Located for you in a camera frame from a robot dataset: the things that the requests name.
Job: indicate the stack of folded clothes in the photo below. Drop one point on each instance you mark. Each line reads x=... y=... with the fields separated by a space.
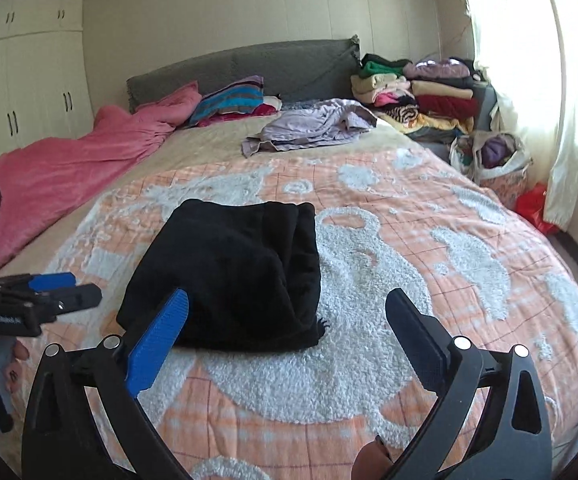
x=444 y=105

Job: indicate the pink duvet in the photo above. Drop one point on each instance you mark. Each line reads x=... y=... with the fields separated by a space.
x=69 y=170

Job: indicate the person's left hand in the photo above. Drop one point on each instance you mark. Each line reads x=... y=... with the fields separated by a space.
x=16 y=360

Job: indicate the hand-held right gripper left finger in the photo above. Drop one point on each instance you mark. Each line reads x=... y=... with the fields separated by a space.
x=161 y=340

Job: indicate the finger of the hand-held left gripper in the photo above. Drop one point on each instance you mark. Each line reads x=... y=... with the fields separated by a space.
x=76 y=297
x=51 y=282

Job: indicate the dark red pillow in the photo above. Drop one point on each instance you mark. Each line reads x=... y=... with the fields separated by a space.
x=269 y=109

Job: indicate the white curtain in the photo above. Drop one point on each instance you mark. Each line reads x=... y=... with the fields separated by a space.
x=519 y=60

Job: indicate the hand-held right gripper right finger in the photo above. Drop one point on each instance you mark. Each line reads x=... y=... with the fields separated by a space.
x=414 y=340

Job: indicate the bed with beige sheet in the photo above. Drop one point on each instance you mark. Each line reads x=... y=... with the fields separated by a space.
x=209 y=145

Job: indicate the black sweater with orange cuffs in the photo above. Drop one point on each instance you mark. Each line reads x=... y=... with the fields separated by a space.
x=229 y=270

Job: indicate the person's right hand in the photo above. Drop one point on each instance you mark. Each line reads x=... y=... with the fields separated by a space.
x=371 y=460

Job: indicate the lilac crumpled garment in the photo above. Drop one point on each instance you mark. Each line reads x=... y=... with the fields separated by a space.
x=314 y=127

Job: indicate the striped pillow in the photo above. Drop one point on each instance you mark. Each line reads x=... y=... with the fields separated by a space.
x=229 y=97

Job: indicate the orange and white patterned blanket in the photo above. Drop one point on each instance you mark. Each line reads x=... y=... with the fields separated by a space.
x=319 y=400

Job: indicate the plastic bag of clothes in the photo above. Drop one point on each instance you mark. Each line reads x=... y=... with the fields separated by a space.
x=494 y=152

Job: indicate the blue patterned cloth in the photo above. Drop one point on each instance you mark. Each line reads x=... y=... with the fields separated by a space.
x=299 y=105

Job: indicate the red plastic bag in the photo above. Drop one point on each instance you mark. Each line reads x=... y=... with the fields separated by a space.
x=534 y=207

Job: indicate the white wardrobe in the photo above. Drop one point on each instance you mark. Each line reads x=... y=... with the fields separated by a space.
x=34 y=85

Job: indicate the grey quilted headboard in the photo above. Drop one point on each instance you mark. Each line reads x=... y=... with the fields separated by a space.
x=249 y=65

